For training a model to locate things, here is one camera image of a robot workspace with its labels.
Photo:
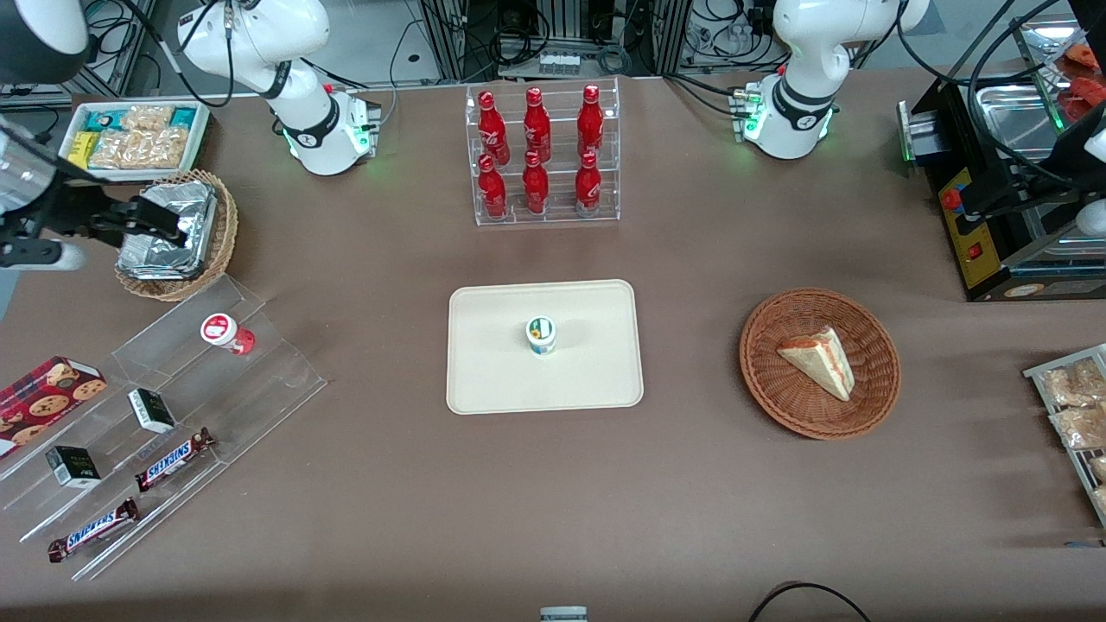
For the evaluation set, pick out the red cookie box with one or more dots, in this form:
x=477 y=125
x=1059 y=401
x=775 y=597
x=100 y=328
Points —
x=43 y=397

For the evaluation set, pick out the clear bag of pretzels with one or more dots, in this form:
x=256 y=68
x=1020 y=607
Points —
x=138 y=149

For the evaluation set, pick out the red-lidded yogurt cup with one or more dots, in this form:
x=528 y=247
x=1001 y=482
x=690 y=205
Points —
x=220 y=330

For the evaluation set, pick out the small black box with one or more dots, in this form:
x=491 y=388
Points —
x=152 y=411
x=73 y=466

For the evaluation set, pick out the white snack tray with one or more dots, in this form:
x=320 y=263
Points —
x=203 y=142

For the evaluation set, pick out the clear acrylic bottle rack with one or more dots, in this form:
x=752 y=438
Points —
x=560 y=218

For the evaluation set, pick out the steel tray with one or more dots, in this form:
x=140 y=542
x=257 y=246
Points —
x=1015 y=121

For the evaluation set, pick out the yellow snack packet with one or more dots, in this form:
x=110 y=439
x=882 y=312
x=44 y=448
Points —
x=82 y=151

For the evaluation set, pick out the large brown wicker basket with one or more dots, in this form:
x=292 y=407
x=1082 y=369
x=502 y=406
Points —
x=778 y=397

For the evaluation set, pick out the red cola bottle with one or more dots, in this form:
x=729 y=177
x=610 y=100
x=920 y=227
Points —
x=537 y=125
x=590 y=121
x=587 y=183
x=492 y=190
x=492 y=125
x=535 y=186

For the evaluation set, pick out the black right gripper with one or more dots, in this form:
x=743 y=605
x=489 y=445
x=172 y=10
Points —
x=76 y=213

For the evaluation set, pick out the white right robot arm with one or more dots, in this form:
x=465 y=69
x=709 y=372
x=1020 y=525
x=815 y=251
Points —
x=302 y=130

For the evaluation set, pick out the black machine with yellow panel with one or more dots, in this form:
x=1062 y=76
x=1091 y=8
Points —
x=972 y=250

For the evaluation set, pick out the grey device edge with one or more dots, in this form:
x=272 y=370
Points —
x=563 y=614

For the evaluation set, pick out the brown snickers bar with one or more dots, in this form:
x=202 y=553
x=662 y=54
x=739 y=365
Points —
x=93 y=529
x=173 y=460

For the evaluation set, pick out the beige plastic tray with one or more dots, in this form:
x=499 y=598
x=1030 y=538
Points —
x=501 y=380

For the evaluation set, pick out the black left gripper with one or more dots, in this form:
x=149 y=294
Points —
x=1022 y=185

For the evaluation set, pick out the clear acrylic stepped stand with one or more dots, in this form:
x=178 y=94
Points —
x=259 y=380

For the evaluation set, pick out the silver foil packets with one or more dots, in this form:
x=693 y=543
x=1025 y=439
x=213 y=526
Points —
x=197 y=216

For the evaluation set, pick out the teal snack packet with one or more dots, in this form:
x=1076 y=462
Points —
x=102 y=120
x=183 y=117

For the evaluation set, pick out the red food packet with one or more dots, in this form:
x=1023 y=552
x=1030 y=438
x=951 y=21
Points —
x=1087 y=91

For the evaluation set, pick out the small tan wicker basket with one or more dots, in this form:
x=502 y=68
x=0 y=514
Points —
x=226 y=225

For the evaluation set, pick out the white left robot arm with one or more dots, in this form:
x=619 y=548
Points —
x=799 y=104

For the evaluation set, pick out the wrapped triangle sandwich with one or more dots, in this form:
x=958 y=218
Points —
x=821 y=358

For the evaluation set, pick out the aluminium frame rack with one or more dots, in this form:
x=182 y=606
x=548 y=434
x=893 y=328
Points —
x=449 y=34

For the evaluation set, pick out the clear bag of crackers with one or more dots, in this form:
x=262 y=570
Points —
x=1080 y=428
x=1071 y=384

